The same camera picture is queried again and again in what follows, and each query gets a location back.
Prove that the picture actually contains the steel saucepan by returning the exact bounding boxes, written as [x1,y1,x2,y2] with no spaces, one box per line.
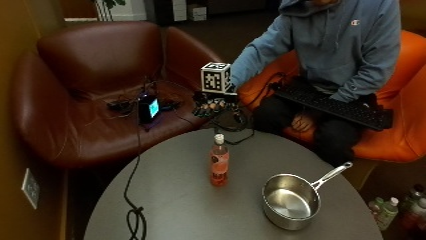
[261,161,354,232]

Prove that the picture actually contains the white marker cube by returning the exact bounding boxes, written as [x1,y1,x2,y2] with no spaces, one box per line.
[200,61,233,94]

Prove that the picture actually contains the small clear bottle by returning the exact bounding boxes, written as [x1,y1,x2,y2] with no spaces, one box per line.
[368,196,386,215]

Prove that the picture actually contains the white plant pot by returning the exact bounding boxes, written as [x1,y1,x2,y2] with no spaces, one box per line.
[95,0,148,22]

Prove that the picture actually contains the long black cable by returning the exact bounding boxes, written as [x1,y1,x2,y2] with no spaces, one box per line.
[123,123,149,240]

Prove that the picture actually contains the pink bottle with white cap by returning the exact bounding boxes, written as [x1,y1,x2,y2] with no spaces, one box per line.
[209,133,230,187]

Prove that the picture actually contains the small black device with screen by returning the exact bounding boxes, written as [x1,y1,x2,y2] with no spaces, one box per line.
[137,94,161,125]

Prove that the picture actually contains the black glove cable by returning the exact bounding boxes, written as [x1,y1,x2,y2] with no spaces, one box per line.
[210,108,257,146]

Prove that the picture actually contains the the person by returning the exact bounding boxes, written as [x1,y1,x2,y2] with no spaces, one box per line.
[229,0,403,168]

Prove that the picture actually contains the clear bottle with white cap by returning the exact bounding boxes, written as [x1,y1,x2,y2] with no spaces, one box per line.
[376,196,401,232]

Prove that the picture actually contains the white box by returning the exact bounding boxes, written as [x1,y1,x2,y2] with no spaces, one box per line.
[186,3,209,22]

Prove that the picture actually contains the brown leather armchair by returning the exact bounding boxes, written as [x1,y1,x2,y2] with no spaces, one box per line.
[9,21,225,169]

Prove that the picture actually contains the black keyboard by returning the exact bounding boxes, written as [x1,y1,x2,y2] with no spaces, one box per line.
[270,81,395,132]

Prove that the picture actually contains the dark bottle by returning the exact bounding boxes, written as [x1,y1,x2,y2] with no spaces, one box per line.
[399,183,426,231]

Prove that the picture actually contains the orange armchair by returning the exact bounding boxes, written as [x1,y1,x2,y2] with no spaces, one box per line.
[237,29,426,164]

